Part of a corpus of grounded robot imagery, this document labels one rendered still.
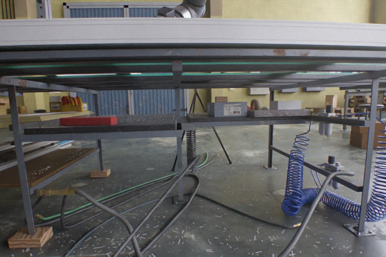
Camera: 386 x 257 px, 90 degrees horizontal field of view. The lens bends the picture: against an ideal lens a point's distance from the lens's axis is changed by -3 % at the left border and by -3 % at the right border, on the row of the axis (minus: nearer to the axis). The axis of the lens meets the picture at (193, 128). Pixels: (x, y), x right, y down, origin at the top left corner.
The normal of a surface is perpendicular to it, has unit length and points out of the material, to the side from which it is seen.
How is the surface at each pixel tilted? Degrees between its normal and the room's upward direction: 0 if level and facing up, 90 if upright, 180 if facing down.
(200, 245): 0
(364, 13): 90
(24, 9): 90
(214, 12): 90
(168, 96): 90
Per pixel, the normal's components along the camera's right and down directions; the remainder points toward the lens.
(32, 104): 0.07, 0.13
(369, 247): -0.02, -0.99
